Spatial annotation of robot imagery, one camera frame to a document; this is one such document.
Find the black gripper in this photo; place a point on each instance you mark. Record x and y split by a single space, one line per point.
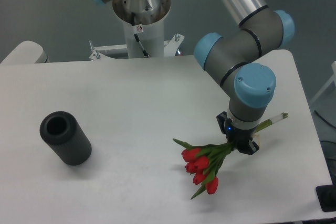
239 139

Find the red tulip bouquet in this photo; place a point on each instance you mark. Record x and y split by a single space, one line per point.
204 161

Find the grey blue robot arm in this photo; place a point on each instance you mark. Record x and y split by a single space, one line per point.
231 62

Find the black ribbed cylindrical vase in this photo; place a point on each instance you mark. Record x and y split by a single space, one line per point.
62 133

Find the black box at table edge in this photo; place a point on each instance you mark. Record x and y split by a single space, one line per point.
326 197

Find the white rounded side table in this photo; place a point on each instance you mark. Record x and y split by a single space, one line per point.
27 52

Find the white frame at right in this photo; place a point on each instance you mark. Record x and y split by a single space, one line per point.
326 87

